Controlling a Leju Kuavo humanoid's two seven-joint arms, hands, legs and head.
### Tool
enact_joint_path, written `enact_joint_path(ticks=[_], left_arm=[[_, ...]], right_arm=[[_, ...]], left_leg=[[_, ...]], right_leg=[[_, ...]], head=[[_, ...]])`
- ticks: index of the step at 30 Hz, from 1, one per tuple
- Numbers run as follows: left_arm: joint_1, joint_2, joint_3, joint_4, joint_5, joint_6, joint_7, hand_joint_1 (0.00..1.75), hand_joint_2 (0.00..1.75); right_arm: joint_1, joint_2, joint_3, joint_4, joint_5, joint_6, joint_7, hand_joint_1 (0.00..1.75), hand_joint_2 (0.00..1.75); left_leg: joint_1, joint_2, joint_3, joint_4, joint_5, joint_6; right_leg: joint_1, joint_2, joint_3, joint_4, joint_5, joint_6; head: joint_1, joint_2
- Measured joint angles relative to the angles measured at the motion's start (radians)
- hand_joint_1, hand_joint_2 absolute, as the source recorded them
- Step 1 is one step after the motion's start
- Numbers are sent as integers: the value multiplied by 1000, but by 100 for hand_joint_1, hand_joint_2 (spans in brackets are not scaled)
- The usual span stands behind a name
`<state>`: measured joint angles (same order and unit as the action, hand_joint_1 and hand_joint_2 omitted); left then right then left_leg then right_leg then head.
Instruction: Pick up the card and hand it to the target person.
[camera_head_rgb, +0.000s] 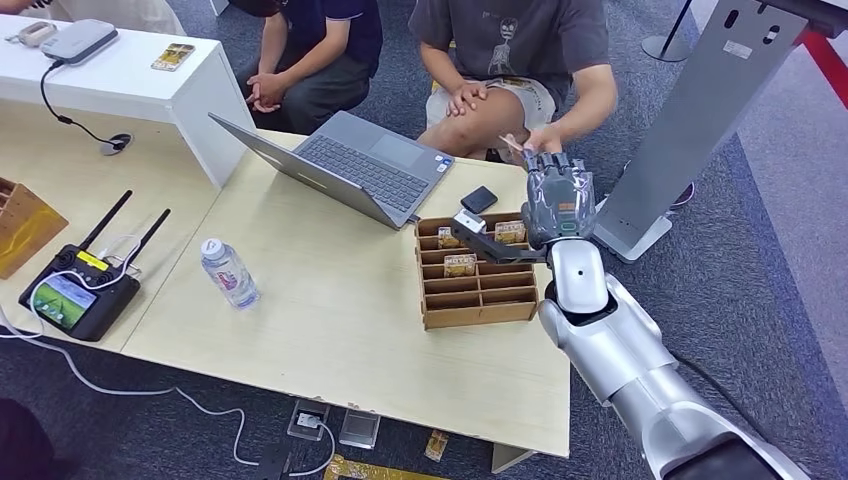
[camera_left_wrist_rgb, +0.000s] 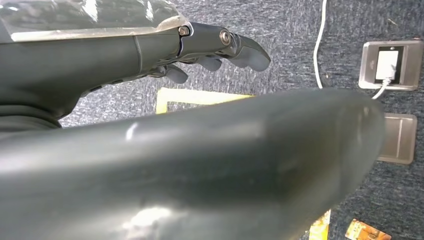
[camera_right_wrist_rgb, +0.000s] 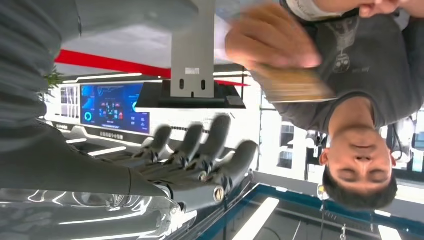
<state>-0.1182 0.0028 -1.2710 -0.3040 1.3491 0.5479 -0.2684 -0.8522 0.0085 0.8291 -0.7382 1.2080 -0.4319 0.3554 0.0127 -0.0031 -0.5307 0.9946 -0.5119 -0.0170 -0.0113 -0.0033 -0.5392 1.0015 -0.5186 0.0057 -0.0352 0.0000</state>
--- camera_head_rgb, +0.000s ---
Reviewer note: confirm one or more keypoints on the wooden box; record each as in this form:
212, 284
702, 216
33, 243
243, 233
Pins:
26, 232

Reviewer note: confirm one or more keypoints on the black floor socket lid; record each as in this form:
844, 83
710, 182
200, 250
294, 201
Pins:
273, 462

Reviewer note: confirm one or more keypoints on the stanchion post with base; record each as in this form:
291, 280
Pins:
666, 50

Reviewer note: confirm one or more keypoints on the red barrier belt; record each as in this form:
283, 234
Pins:
828, 66

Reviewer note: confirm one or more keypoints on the person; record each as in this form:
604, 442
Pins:
517, 40
324, 60

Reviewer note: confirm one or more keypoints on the black remote controller with antennas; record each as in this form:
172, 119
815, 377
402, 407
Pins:
106, 311

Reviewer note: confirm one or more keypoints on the grey open laptop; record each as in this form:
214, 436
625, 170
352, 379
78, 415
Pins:
371, 172

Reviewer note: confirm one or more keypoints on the person's right hand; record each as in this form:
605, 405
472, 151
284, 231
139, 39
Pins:
467, 99
260, 91

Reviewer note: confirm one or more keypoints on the metal floor socket plate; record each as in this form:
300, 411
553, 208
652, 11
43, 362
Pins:
360, 429

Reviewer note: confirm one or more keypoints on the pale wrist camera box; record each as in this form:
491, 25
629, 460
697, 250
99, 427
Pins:
469, 221

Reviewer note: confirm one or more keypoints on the white desk riser shelf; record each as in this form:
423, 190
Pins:
132, 79

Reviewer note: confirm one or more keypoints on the clear plastic water bottle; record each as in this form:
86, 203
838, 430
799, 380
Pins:
230, 278

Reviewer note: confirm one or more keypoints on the person's left forearm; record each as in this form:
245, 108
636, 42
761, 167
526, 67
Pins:
590, 106
318, 60

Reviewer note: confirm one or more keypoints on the golden sheet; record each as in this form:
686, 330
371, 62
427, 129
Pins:
358, 472

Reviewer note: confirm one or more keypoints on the grey router box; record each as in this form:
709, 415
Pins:
79, 40

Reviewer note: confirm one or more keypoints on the person's right forearm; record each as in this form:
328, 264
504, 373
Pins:
272, 46
440, 73

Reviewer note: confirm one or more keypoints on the wooden card holder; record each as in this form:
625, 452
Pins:
477, 311

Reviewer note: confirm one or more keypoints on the person's left hand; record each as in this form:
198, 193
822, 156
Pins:
544, 139
281, 93

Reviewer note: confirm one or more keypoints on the open floor socket box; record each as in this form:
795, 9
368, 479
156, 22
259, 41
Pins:
308, 420

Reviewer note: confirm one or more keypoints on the small black flat device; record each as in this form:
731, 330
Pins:
479, 199

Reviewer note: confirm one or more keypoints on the white table leg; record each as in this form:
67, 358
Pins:
510, 458

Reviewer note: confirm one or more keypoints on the small beige device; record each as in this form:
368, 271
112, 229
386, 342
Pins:
38, 33

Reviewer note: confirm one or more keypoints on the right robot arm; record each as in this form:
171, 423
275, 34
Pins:
616, 344

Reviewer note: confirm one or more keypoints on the shoe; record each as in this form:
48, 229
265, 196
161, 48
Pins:
682, 195

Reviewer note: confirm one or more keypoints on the silver kiosk stand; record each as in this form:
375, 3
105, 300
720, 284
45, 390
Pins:
702, 106

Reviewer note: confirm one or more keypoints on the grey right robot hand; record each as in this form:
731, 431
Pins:
560, 199

